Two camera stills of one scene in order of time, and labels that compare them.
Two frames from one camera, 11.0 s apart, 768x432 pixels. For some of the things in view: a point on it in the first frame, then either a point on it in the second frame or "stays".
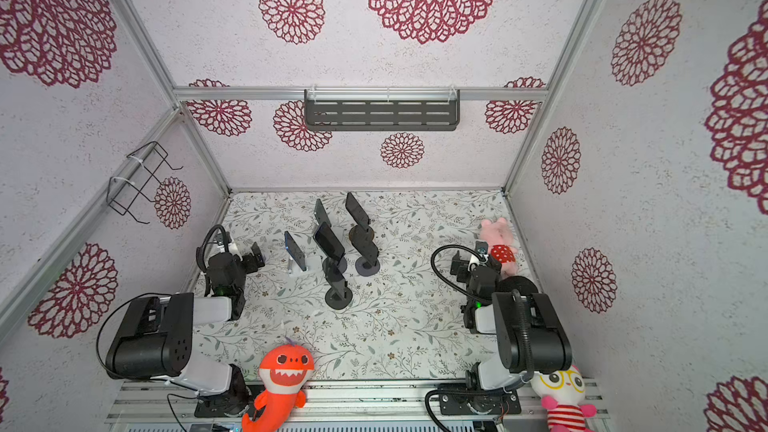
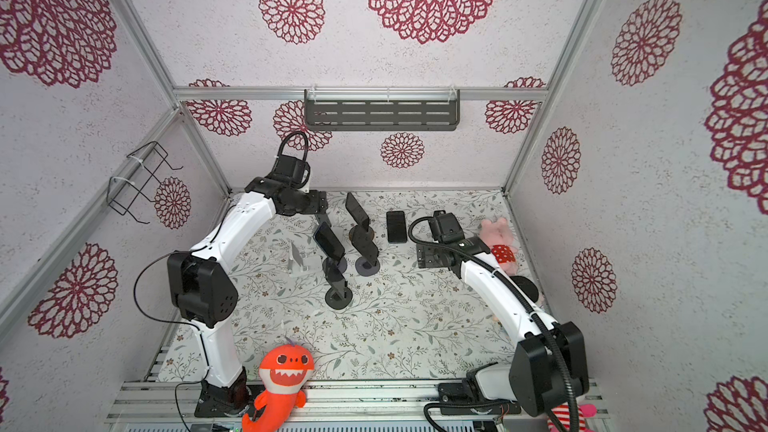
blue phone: [357, 211] → [396, 226]
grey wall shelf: [381, 109] stays
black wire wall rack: [122, 192] stays
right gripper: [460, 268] → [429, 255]
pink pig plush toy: [499, 235] stays
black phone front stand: [333, 269] stays
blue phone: [329, 242] stays
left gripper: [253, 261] → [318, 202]
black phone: [320, 214] stays
